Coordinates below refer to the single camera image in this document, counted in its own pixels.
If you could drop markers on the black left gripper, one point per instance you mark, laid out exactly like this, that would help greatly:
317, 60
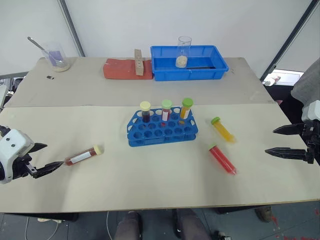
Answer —
22, 166

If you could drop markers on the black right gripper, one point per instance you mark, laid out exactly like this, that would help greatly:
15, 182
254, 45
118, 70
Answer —
313, 140

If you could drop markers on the labelled red tube cream cap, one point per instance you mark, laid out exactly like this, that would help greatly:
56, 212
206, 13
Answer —
82, 156

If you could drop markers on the orange tube green cap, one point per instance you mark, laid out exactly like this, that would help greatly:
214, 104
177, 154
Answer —
222, 130
186, 107

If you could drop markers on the dark liquid tube yellow cap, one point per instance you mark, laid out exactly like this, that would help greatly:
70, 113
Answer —
145, 110

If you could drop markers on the blue test tube rack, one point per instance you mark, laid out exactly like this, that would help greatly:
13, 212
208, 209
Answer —
162, 133

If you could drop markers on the labelled red tube green cap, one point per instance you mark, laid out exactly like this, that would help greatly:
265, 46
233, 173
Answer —
166, 110

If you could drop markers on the white box with red print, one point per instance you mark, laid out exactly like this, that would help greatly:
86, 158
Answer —
282, 78

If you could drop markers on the brown shoe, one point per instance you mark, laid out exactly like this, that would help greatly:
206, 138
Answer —
263, 214

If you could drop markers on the small black clip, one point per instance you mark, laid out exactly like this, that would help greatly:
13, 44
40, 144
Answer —
50, 77

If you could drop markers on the glass beaker purple label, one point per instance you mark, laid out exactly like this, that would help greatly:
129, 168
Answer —
58, 63

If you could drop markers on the dark rounded leg shape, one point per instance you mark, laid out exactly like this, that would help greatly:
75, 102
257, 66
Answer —
128, 226
191, 225

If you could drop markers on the metal spoon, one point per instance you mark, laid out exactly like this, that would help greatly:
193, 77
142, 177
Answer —
37, 45

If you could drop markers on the red cloth pad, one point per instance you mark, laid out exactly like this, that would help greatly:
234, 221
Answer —
120, 70

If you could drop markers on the blue plastic bin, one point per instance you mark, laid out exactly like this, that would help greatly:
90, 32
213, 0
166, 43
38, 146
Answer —
190, 72

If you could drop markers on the tall glass beaker with powder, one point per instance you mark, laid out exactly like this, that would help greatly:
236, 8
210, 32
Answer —
181, 61

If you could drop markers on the wooden block with holes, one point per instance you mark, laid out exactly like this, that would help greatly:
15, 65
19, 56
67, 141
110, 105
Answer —
139, 63

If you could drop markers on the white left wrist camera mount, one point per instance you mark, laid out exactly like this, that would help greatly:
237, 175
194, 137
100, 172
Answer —
12, 150

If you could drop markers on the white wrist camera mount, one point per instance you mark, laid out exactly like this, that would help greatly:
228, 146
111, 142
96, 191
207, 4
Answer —
311, 111
12, 150

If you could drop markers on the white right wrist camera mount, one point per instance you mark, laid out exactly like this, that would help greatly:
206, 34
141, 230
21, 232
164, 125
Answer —
311, 111

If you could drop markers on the grey metal frame pole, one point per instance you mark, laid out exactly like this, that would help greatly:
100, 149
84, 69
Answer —
73, 30
290, 40

